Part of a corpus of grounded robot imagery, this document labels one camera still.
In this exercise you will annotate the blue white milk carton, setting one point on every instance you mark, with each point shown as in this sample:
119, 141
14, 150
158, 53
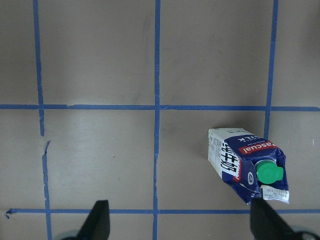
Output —
254, 167

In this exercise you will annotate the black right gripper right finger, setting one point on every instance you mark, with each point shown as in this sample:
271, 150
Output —
266, 224

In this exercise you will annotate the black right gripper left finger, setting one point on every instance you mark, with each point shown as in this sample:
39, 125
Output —
97, 224

